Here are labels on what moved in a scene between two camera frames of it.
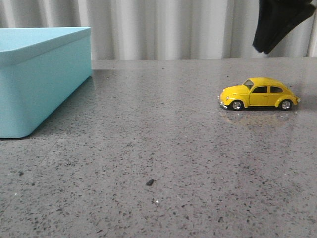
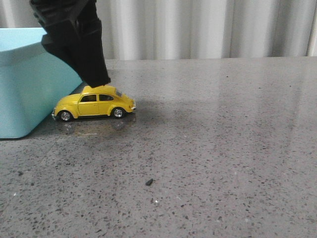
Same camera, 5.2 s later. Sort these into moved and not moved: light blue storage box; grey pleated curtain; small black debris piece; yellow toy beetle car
Moved: yellow toy beetle car
Not moved: grey pleated curtain; light blue storage box; small black debris piece
